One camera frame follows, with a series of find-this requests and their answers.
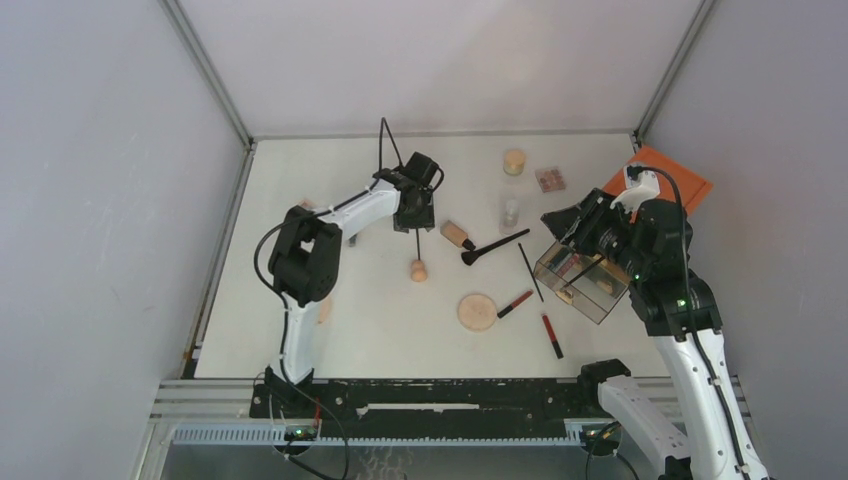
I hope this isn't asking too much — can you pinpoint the black powder brush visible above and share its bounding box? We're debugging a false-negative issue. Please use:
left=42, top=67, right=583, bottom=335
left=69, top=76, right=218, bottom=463
left=461, top=228, right=530, bottom=266

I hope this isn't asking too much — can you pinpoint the round powder puff centre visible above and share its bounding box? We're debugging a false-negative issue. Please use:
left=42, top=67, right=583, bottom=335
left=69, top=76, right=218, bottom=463
left=457, top=293, right=497, bottom=333

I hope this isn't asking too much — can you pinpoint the round powder puff left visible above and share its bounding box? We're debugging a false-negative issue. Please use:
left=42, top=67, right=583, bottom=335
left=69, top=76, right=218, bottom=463
left=317, top=296, right=333, bottom=324

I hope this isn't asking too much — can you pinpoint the clear small bottle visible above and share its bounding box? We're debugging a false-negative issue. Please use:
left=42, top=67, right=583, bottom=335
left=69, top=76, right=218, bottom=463
left=499, top=198, right=520, bottom=235

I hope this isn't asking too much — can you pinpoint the thin black eyeliner pencil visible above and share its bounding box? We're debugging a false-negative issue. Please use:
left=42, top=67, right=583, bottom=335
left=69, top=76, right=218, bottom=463
left=517, top=242, right=544, bottom=304

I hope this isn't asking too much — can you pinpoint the clear blush palette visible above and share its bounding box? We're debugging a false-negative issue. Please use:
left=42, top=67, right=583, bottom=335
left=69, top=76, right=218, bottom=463
left=534, top=167, right=566, bottom=193

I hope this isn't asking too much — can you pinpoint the orange clear drawer organizer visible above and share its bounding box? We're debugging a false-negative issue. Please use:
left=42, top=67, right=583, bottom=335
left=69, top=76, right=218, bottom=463
left=533, top=147, right=715, bottom=329

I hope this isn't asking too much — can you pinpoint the beige makeup sponge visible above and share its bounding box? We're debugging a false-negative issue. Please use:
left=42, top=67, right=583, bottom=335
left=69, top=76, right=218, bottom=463
left=410, top=260, right=428, bottom=283

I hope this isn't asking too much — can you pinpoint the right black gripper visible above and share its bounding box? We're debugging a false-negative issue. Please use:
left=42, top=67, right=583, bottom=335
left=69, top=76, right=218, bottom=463
left=540, top=186, right=649, bottom=280

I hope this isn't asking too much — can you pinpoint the beige foundation tube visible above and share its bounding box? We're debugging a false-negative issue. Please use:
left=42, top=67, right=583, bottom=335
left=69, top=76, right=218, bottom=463
left=440, top=221, right=476, bottom=251

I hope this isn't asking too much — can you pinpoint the round beige powder jar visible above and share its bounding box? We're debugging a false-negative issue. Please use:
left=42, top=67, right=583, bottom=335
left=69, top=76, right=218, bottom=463
left=503, top=149, right=527, bottom=176

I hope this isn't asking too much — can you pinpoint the round powder puff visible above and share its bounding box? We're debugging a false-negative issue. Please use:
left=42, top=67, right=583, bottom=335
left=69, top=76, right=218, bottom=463
left=457, top=293, right=497, bottom=333
left=317, top=296, right=333, bottom=324

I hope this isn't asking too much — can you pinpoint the red lipstick pencil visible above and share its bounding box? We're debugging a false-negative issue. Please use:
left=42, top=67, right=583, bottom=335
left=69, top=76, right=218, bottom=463
left=541, top=313, right=564, bottom=359

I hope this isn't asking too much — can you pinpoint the left black cable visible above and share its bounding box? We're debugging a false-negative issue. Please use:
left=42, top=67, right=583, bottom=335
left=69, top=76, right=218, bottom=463
left=253, top=117, right=405, bottom=386

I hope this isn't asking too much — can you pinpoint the long black makeup pencil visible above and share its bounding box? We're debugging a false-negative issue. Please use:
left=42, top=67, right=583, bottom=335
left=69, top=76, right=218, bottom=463
left=563, top=256, right=606, bottom=288

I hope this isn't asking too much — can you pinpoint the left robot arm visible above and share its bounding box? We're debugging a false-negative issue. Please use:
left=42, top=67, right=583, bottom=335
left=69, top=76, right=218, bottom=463
left=253, top=152, right=444, bottom=417

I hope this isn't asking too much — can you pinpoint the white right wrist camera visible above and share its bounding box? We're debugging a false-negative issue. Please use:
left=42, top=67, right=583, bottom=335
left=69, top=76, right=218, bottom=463
left=610, top=164, right=660, bottom=214

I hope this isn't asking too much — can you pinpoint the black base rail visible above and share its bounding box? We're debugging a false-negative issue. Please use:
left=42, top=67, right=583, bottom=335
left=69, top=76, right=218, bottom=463
left=249, top=378, right=611, bottom=442

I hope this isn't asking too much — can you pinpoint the red lip gloss tube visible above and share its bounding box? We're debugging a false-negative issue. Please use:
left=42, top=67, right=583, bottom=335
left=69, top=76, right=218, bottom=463
left=497, top=290, right=533, bottom=319

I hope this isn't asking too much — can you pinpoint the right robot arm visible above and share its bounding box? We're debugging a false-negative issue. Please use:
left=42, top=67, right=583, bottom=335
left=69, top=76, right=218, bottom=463
left=541, top=189, right=769, bottom=479

